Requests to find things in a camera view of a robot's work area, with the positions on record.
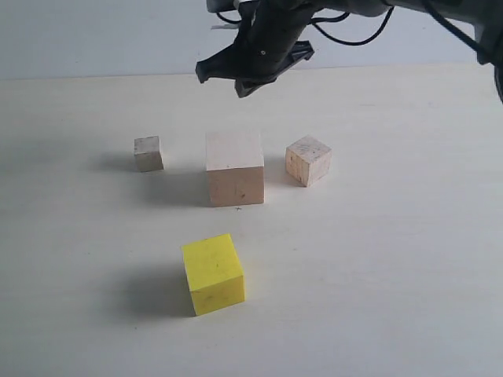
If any black cable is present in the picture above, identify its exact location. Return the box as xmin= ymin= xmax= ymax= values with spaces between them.
xmin=214 ymin=0 xmax=395 ymax=46

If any large wooden cube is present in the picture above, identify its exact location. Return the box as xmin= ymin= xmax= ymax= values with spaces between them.
xmin=206 ymin=130 xmax=265 ymax=207

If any yellow cube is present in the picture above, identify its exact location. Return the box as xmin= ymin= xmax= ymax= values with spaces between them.
xmin=182 ymin=233 xmax=246 ymax=316

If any small wooden cube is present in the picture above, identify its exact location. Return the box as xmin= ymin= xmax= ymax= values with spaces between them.
xmin=134 ymin=136 xmax=164 ymax=172

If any medium wooden cube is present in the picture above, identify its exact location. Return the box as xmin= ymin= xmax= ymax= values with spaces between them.
xmin=285 ymin=135 xmax=332 ymax=187

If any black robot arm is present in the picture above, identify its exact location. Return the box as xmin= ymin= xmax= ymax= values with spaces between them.
xmin=195 ymin=0 xmax=502 ymax=98

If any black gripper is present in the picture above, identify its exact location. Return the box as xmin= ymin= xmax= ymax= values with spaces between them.
xmin=195 ymin=1 xmax=317 ymax=98

